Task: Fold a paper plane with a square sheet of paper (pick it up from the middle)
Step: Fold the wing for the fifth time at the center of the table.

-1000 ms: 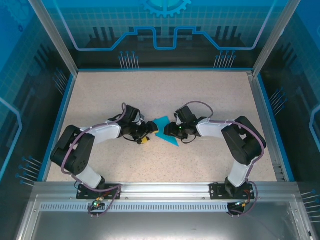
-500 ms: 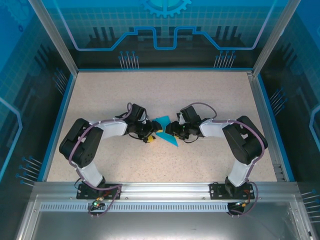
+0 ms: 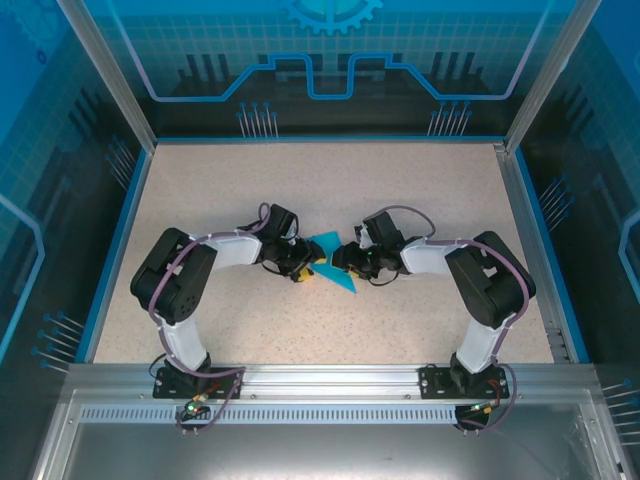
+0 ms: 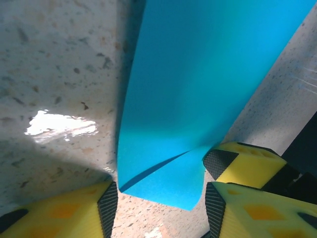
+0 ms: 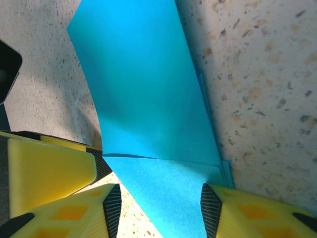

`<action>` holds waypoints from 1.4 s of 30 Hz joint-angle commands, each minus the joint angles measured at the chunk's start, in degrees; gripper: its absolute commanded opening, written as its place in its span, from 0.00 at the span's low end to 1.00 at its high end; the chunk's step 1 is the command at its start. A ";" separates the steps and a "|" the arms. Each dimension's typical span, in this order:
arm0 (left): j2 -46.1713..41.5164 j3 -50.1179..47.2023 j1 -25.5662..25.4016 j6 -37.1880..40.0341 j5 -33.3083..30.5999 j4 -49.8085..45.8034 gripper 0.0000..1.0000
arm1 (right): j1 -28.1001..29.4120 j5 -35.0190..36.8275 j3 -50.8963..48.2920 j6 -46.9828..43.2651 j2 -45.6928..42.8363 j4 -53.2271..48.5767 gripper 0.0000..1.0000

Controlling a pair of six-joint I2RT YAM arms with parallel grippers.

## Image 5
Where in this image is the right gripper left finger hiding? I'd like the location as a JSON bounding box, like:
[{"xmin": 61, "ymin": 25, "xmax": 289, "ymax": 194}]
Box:
[{"xmin": 0, "ymin": 182, "xmax": 122, "ymax": 238}]

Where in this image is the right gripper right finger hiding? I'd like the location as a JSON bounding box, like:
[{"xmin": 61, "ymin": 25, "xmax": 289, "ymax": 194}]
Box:
[{"xmin": 200, "ymin": 182, "xmax": 317, "ymax": 238}]

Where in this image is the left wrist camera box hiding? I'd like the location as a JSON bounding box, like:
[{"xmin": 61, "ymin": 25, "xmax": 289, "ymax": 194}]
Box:
[{"xmin": 0, "ymin": 39, "xmax": 23, "ymax": 106}]

